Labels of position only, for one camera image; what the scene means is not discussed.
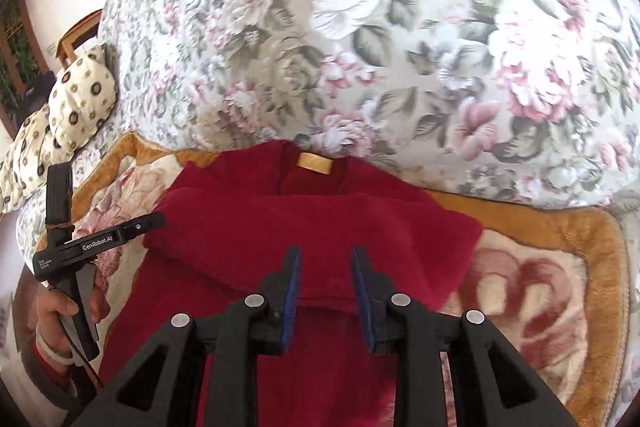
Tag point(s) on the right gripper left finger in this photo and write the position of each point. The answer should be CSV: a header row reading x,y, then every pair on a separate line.
x,y
204,370

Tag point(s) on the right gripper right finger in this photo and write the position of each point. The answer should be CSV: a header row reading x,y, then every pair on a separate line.
x,y
439,355

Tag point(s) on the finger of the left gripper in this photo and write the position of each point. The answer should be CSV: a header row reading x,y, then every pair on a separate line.
x,y
144,224

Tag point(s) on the person left hand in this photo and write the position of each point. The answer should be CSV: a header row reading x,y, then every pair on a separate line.
x,y
51,306

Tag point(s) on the cream patterned pillow rear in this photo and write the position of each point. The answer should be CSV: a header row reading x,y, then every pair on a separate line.
x,y
24,166

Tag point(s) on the cream patterned pillow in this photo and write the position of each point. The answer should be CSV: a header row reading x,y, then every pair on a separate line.
x,y
24,166
82,99

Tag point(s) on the floral plush blanket orange border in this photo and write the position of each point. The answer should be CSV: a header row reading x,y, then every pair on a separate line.
x,y
554,283

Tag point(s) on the cream patterned pillow front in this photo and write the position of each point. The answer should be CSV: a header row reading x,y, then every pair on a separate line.
x,y
82,99

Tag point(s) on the wooden chair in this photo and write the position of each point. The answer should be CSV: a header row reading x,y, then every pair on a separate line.
x,y
81,32

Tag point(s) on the grey floral bedspread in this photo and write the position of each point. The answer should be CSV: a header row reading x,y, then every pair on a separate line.
x,y
530,101

